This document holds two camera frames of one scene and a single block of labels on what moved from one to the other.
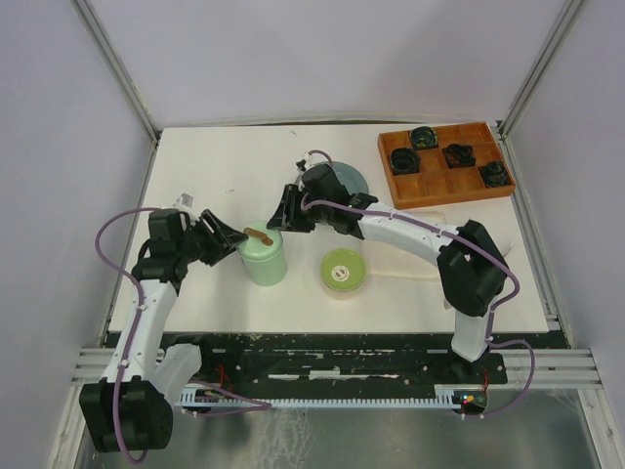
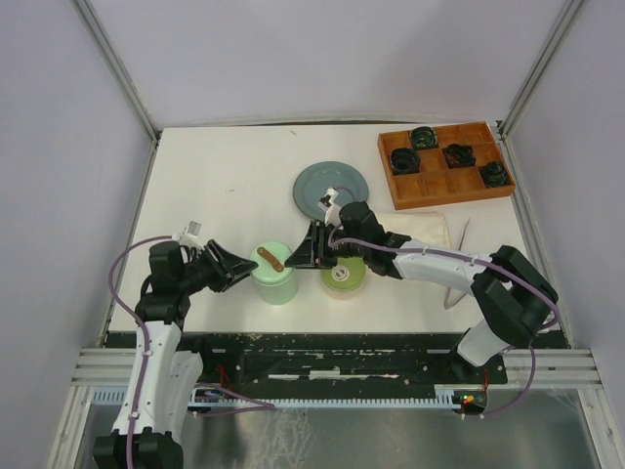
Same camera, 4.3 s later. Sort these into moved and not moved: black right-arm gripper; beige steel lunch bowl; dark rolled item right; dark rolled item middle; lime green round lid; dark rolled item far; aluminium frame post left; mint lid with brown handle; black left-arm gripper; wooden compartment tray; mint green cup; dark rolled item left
Moved: black right-arm gripper; mint green cup; mint lid with brown handle; black left-arm gripper
Not moved: dark rolled item middle; dark rolled item left; aluminium frame post left; dark rolled item far; wooden compartment tray; lime green round lid; beige steel lunch bowl; dark rolled item right
